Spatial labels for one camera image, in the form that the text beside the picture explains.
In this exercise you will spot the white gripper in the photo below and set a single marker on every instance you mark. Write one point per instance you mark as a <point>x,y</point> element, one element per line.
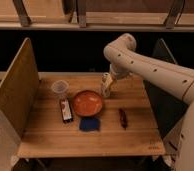
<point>106,83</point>

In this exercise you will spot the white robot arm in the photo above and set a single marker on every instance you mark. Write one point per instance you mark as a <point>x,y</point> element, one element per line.
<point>174,79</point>

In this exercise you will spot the wooden shelf with brackets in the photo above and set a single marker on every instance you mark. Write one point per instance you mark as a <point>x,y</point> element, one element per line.
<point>100,15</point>

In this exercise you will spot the left wooden side panel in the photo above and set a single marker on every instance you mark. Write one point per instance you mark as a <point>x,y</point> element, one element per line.
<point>18,88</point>

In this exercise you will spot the right dark side panel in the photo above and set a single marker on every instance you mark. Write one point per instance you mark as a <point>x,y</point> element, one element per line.
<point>167,109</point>

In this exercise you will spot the clear plastic cup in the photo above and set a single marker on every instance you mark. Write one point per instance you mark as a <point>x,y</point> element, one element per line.
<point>60,88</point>

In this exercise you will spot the blue sponge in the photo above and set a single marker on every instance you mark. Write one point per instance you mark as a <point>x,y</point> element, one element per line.
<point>89,124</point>

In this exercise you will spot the orange ceramic bowl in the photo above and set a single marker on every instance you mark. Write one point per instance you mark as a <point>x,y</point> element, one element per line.
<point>87,103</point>

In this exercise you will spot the dark snack bar packet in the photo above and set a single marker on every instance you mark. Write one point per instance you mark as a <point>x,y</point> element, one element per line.
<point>66,111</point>

